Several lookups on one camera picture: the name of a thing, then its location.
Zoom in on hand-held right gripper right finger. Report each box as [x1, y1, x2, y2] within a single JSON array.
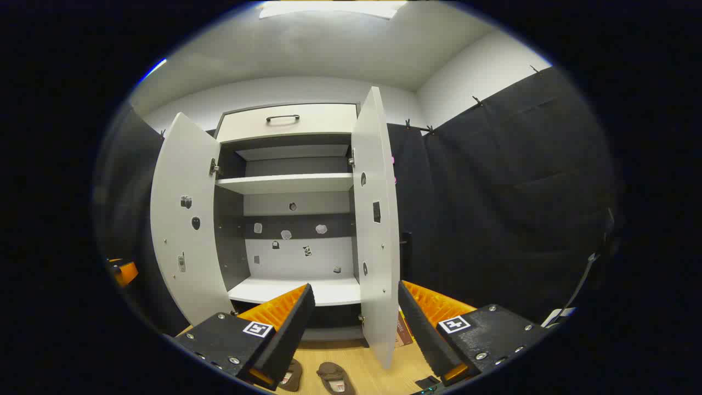
[[398, 280, 552, 387]]

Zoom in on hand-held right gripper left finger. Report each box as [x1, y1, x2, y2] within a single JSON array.
[[165, 284, 316, 391]]

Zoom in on brown suede shoe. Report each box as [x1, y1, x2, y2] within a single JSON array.
[[279, 359, 303, 392], [317, 362, 356, 395]]

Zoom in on white shoe cabinet door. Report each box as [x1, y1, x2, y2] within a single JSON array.
[[351, 86, 401, 369], [151, 112, 236, 327]]

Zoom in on white shoe cabinet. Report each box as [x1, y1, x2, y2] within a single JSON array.
[[214, 103, 363, 342]]

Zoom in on white cabinet drawer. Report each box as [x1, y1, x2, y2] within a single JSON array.
[[216, 103, 358, 144]]

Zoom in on brown book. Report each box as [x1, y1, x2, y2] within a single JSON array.
[[396, 310, 415, 347]]

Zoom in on black backdrop cloth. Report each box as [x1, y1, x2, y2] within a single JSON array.
[[93, 66, 626, 330]]

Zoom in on ceiling light panel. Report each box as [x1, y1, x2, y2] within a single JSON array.
[[259, 1, 407, 20]]

